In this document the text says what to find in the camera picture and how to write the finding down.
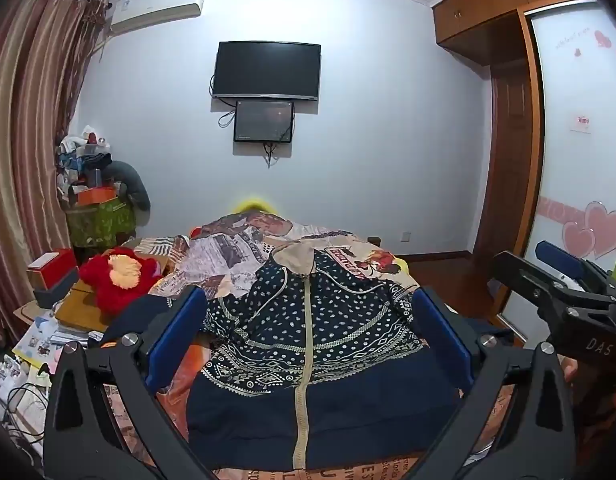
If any small wall monitor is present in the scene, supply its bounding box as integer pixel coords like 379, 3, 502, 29
233, 100, 295, 143

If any orange box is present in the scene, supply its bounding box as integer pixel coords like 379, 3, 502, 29
75, 186, 117, 207

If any striped curtain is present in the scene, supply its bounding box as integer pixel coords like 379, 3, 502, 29
0, 0, 111, 351

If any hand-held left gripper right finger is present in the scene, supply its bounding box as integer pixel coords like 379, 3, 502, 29
403, 286, 576, 480

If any yellow plush item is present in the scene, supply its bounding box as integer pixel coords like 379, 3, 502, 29
231, 196, 273, 213

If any grey neck pillow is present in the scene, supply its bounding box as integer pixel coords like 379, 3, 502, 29
104, 160, 151, 212

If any large wall television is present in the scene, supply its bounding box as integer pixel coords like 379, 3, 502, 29
211, 40, 322, 101

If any navy patterned hooded jacket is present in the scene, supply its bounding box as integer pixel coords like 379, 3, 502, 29
100, 240, 514, 473

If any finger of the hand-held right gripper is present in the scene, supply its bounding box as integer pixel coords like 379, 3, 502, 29
492, 250, 616, 321
534, 240, 616, 291

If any red box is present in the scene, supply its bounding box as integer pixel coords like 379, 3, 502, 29
26, 248, 79, 290

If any green patterned box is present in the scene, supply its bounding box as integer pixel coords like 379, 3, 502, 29
65, 195, 137, 248

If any white air conditioner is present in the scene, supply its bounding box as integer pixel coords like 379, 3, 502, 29
109, 0, 207, 36

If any printed blanket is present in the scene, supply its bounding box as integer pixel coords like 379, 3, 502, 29
102, 210, 514, 480

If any pile of papers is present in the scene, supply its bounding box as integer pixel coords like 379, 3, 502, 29
0, 300, 108, 441

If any brown wooden door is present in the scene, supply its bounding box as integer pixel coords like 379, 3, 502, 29
468, 57, 531, 261

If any wooden wardrobe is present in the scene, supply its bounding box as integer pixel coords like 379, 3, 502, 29
430, 0, 599, 261

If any person's right hand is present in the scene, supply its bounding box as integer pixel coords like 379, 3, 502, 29
562, 356, 582, 387

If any white sliding door with hearts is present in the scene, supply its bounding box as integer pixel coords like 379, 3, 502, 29
503, 0, 616, 341

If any red plush toy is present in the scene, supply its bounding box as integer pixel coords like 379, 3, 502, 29
78, 246, 165, 317

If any grey box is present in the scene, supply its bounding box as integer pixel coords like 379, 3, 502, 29
34, 266, 81, 308

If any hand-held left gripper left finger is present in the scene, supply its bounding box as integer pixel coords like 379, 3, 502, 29
44, 285, 211, 480

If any pile of household clutter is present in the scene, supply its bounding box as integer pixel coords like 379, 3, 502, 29
55, 124, 113, 196

